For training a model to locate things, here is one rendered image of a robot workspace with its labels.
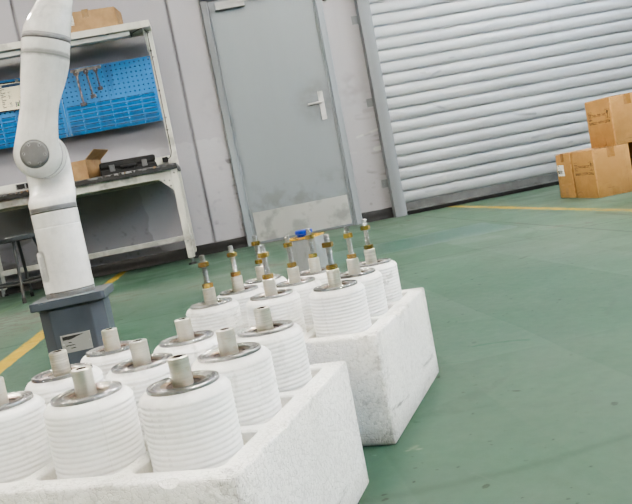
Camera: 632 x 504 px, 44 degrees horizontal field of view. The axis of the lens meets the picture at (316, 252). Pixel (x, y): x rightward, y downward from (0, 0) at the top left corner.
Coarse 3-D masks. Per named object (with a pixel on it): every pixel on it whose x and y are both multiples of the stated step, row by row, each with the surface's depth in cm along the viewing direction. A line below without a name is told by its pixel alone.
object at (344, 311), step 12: (348, 288) 126; (360, 288) 127; (312, 300) 127; (324, 300) 125; (336, 300) 125; (348, 300) 125; (360, 300) 126; (312, 312) 128; (324, 312) 126; (336, 312) 125; (348, 312) 125; (360, 312) 126; (324, 324) 126; (336, 324) 125; (348, 324) 125; (360, 324) 126; (324, 336) 127
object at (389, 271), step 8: (384, 264) 148; (392, 264) 149; (384, 272) 147; (392, 272) 148; (384, 280) 147; (392, 280) 148; (384, 288) 147; (392, 288) 148; (400, 288) 150; (392, 296) 148; (400, 296) 150
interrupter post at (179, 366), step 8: (168, 360) 79; (176, 360) 78; (184, 360) 79; (176, 368) 78; (184, 368) 78; (176, 376) 78; (184, 376) 78; (192, 376) 79; (176, 384) 79; (184, 384) 78
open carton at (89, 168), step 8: (96, 152) 591; (104, 152) 607; (80, 160) 583; (88, 160) 588; (96, 160) 604; (72, 168) 584; (80, 168) 584; (88, 168) 586; (96, 168) 601; (80, 176) 584; (88, 176) 584; (96, 176) 598
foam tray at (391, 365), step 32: (416, 288) 156; (384, 320) 130; (416, 320) 146; (320, 352) 124; (352, 352) 122; (384, 352) 123; (416, 352) 143; (352, 384) 123; (384, 384) 121; (416, 384) 139; (384, 416) 122
